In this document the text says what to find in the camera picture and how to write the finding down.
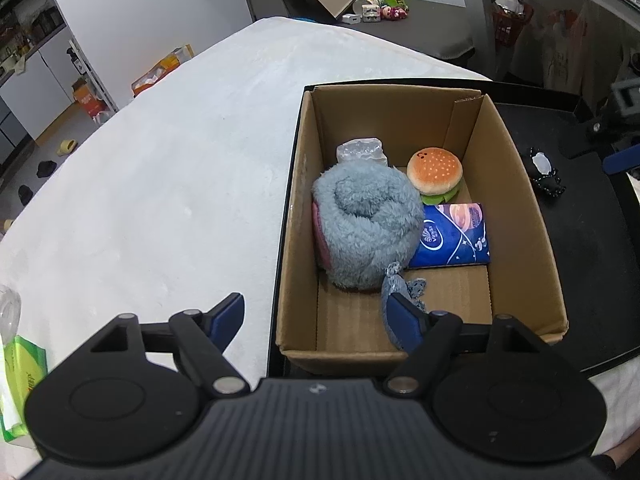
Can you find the black slipper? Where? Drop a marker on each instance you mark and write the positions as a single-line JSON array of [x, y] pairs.
[[25, 195], [46, 168]]

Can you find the blue tissue packet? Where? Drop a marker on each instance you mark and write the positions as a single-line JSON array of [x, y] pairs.
[[450, 235]]

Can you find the white charger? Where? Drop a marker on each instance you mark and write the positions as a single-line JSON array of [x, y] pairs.
[[351, 18]]

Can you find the green toy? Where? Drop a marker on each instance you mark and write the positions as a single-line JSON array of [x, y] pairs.
[[396, 0]]

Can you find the orange carton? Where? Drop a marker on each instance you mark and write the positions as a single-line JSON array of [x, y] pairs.
[[89, 100]]

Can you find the cream tote bag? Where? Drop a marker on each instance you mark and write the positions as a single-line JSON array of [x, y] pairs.
[[570, 60]]

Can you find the brown cardboard box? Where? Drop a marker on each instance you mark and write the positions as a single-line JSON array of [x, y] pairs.
[[390, 115]]

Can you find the clear plastic bag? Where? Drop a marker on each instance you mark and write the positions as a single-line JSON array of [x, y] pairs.
[[360, 151]]

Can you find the yellow slipper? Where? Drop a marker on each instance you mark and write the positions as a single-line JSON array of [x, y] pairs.
[[66, 147]]

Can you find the orange tissue box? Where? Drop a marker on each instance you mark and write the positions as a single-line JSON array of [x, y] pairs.
[[160, 72]]

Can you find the grey side table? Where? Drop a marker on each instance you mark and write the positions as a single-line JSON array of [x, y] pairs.
[[430, 30]]

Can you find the plush burger toy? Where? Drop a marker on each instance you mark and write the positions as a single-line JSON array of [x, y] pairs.
[[434, 170]]

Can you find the clear plastic bottle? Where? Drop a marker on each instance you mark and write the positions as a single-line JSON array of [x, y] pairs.
[[9, 315]]

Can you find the black tray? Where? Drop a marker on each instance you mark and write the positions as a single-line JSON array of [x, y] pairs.
[[590, 260]]

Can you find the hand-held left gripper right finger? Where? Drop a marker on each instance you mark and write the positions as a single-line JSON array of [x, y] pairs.
[[407, 327]]

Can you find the red basket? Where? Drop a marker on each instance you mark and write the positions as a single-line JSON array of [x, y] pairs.
[[510, 22]]

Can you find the green tissue pack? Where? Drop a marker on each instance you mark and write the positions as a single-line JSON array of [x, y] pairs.
[[22, 390]]

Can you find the grey desk leg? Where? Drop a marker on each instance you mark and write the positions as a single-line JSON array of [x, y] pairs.
[[480, 15]]

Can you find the fluffy blue plush toy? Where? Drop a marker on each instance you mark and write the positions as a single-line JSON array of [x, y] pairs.
[[370, 230]]

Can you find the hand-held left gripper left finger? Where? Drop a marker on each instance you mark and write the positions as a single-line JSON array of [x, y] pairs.
[[226, 317]]

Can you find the white cabinet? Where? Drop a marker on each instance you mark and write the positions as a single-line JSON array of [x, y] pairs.
[[35, 90]]

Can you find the small blue plush toy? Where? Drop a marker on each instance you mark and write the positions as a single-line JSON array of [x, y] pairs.
[[395, 287]]

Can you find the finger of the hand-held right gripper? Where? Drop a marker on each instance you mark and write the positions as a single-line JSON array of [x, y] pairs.
[[622, 157]]

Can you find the red plush bear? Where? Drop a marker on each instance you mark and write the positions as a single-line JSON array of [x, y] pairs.
[[394, 12]]

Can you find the small white toy box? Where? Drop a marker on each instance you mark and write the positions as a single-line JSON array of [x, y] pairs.
[[372, 13]]

